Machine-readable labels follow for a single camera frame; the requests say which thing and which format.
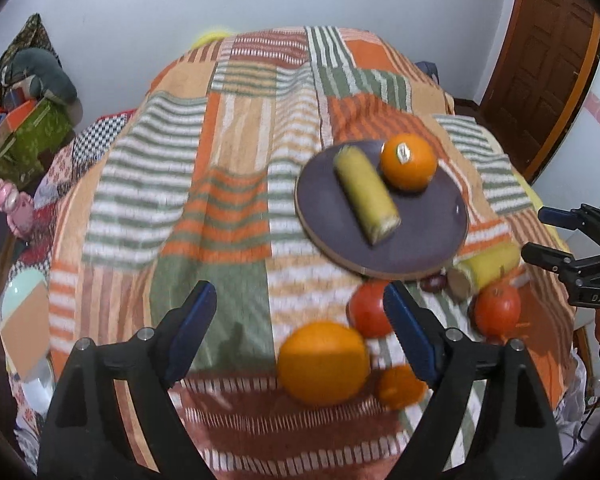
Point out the small red tomato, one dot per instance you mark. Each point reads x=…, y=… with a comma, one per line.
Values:
x=497, y=310

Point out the wooden door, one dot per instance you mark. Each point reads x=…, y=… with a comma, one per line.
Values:
x=547, y=62

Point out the patchwork striped bedspread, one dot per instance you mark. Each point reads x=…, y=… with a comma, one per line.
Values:
x=199, y=185

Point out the pink toy figure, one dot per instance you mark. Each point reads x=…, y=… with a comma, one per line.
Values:
x=18, y=208

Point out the green cardboard box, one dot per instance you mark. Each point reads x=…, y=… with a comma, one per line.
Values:
x=27, y=152

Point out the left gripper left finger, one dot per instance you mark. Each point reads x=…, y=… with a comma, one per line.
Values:
x=84, y=435

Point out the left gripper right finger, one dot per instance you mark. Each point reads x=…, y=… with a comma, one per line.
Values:
x=516, y=436

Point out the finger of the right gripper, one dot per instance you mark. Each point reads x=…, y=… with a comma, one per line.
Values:
x=548, y=259
x=565, y=219

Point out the large orange with sticker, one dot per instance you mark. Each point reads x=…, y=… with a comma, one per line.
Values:
x=408, y=162

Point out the large red tomato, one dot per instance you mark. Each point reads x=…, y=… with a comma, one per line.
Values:
x=366, y=311

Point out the thick yellow corn cob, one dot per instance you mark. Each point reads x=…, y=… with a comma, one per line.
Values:
x=470, y=276

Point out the small mandarin orange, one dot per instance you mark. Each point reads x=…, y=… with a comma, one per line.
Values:
x=398, y=387

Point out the grey plush toy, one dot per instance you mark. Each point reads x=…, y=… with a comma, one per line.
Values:
x=38, y=74

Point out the dark red grape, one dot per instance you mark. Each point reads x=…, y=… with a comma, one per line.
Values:
x=434, y=283

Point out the slim yellow corn cob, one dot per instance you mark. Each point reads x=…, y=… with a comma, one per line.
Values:
x=366, y=193

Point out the dark purple round plate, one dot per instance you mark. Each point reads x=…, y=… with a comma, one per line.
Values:
x=434, y=222

